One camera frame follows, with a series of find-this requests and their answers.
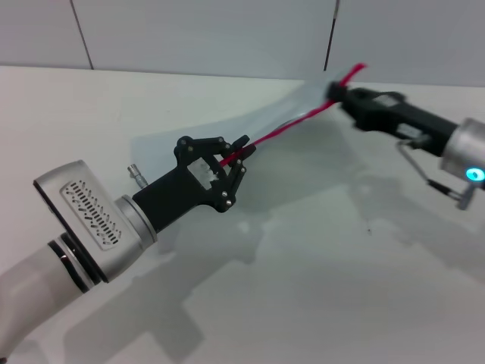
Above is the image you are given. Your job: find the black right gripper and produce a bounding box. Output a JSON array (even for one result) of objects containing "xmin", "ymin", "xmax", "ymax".
[{"xmin": 325, "ymin": 80, "xmax": 462, "ymax": 159}]

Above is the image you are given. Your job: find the black background cable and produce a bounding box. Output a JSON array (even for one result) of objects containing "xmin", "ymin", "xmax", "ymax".
[{"xmin": 322, "ymin": 0, "xmax": 341, "ymax": 73}]

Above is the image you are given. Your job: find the clear red-zip document bag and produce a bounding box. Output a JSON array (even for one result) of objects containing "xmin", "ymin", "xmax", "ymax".
[{"xmin": 130, "ymin": 62, "xmax": 370, "ymax": 184}]

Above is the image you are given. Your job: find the right wrist cable with plug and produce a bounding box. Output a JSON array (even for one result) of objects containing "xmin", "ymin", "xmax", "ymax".
[{"xmin": 395, "ymin": 137, "xmax": 476, "ymax": 210}]

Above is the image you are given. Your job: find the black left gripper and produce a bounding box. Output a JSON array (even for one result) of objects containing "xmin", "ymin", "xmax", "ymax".
[{"xmin": 132, "ymin": 134, "xmax": 258, "ymax": 234}]

